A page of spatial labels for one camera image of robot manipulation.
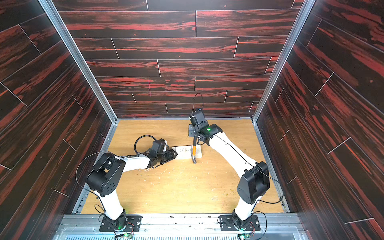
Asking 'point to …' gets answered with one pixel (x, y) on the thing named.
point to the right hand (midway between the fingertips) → (198, 126)
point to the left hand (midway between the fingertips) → (177, 155)
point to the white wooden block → (184, 152)
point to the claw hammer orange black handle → (193, 152)
